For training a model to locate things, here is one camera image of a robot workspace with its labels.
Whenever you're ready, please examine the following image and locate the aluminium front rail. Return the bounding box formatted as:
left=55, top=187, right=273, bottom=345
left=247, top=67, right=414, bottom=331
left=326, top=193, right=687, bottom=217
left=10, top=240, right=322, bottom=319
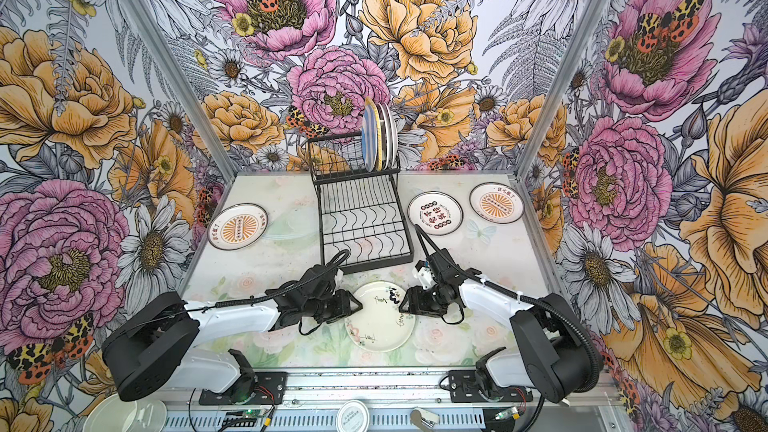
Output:
left=119, top=364, right=625, bottom=410

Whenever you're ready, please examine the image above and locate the orange sunburst plate right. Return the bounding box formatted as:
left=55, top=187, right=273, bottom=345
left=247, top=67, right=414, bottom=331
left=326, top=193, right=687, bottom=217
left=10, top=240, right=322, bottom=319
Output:
left=469, top=182, right=524, bottom=224

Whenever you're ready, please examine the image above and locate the grey clip tool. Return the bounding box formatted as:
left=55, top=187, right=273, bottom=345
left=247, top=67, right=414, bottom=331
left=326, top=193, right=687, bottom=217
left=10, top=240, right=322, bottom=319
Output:
left=410, top=408, right=440, bottom=432

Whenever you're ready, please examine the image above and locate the white plate green red rim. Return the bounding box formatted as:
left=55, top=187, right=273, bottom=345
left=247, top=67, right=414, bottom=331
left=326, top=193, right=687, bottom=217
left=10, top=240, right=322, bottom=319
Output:
left=380, top=104, right=394, bottom=169

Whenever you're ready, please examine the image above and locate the pale glass plate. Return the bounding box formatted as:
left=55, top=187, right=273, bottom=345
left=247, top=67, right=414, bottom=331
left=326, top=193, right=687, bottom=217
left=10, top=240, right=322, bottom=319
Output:
left=345, top=281, right=416, bottom=353

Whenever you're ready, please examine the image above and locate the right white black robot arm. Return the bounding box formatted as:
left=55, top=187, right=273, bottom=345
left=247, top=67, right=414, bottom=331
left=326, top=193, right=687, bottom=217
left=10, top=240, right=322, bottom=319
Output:
left=399, top=226, right=604, bottom=403

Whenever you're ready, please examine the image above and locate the orange sunburst plate left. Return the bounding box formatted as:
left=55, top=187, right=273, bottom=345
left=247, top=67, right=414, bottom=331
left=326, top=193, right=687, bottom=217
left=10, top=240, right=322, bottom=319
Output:
left=208, top=203, right=269, bottom=251

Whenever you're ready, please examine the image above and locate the clear plastic cup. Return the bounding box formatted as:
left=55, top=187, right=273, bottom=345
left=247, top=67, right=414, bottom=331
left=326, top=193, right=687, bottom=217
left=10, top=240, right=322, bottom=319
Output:
left=83, top=395, right=168, bottom=432

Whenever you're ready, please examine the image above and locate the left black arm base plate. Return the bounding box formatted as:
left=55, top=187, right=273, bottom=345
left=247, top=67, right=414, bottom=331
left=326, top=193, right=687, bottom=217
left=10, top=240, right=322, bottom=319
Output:
left=198, top=372, right=288, bottom=406

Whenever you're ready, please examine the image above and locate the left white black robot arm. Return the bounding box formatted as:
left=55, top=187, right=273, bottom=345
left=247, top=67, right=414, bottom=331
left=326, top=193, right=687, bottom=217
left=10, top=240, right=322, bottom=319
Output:
left=101, top=250, right=363, bottom=404

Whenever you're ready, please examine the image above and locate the yellow woven square plate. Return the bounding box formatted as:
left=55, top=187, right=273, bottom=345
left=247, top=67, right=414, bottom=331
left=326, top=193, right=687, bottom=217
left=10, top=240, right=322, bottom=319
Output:
left=365, top=98, right=383, bottom=172

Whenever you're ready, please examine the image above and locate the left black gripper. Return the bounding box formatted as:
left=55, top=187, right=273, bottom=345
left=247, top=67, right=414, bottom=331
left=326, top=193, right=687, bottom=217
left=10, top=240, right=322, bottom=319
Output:
left=305, top=290, right=362, bottom=325

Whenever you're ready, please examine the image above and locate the blue white striped plate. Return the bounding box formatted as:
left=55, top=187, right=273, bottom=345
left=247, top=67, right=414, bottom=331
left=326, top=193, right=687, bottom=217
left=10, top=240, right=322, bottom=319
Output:
left=361, top=99, right=378, bottom=172

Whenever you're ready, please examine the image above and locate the round white lid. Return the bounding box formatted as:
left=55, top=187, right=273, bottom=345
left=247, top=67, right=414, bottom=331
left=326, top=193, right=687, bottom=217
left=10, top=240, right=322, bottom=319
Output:
left=335, top=400, right=371, bottom=432

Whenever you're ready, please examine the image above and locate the black wire dish rack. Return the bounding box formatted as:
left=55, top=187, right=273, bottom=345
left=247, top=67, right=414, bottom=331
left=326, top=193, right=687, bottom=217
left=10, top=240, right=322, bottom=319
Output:
left=303, top=132, right=414, bottom=274

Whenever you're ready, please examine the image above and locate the orange sunburst plate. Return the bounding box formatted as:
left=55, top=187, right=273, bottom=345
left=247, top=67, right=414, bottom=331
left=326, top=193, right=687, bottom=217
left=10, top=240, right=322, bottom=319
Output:
left=208, top=203, right=269, bottom=251
left=469, top=182, right=524, bottom=224

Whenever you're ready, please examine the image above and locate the white plate red ring pattern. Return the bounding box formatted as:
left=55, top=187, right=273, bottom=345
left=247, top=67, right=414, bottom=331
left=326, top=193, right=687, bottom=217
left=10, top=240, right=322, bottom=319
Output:
left=407, top=191, right=464, bottom=236

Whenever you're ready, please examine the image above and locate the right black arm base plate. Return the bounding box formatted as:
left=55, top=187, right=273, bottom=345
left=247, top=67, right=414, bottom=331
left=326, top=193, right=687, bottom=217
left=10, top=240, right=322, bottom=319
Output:
left=440, top=369, right=533, bottom=404

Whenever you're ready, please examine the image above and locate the white plate with chinese characters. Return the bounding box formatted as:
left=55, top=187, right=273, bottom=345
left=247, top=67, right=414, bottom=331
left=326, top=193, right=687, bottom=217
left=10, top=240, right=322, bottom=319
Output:
left=387, top=109, right=399, bottom=169

